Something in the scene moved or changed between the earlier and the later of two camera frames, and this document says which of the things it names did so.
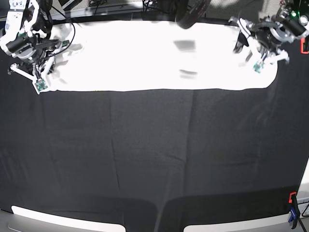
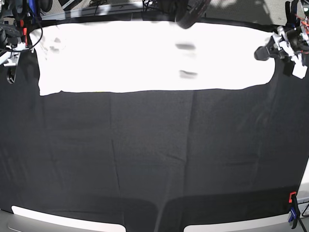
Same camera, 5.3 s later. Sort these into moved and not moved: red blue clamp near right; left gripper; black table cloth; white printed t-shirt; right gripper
Moved: right gripper; left gripper
Not moved: black table cloth; white printed t-shirt; red blue clamp near right
